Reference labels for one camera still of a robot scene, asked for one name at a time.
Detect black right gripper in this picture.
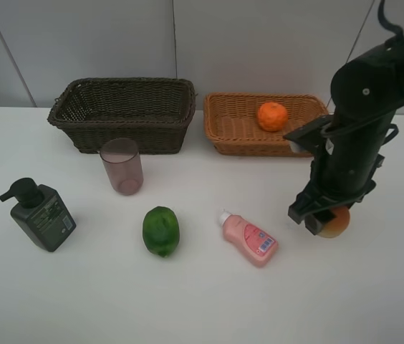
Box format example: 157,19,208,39
288,180,376,236

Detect peach coloured fruit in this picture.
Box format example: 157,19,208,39
318,206,350,239

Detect pink lotion bottle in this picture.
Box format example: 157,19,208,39
218,211,279,267

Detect orange mandarin fruit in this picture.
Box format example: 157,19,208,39
256,102,288,132

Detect dark green pump bottle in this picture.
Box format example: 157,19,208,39
0,178,76,252

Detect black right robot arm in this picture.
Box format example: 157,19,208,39
284,36,404,235

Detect light orange wicker basket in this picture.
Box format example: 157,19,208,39
203,92,328,158

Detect green pepper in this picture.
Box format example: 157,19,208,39
142,206,180,258

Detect dark brown wicker basket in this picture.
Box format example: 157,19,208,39
47,77,196,155

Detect translucent pink plastic cup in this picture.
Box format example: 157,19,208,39
100,138,143,196

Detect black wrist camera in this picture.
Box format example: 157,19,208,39
284,115,333,156

